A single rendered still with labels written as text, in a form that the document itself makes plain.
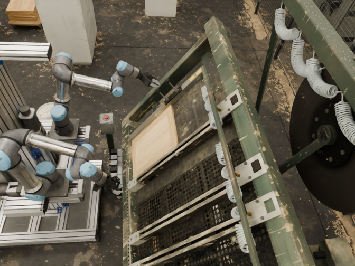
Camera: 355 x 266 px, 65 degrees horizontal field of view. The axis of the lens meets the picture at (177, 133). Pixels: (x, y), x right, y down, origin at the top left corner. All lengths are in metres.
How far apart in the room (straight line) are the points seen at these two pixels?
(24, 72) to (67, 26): 1.02
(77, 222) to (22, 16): 3.75
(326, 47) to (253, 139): 0.59
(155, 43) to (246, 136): 3.86
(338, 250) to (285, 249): 0.29
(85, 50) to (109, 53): 0.53
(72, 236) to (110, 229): 0.41
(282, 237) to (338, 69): 0.82
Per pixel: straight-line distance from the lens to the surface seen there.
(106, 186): 1.70
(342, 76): 1.51
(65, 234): 2.95
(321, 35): 1.67
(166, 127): 2.12
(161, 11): 5.75
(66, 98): 2.39
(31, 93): 4.42
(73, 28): 4.29
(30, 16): 5.56
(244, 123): 1.44
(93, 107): 4.02
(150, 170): 2.06
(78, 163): 1.64
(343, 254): 1.43
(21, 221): 3.14
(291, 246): 1.20
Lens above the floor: 2.95
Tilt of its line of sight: 53 degrees down
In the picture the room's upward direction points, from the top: 9 degrees clockwise
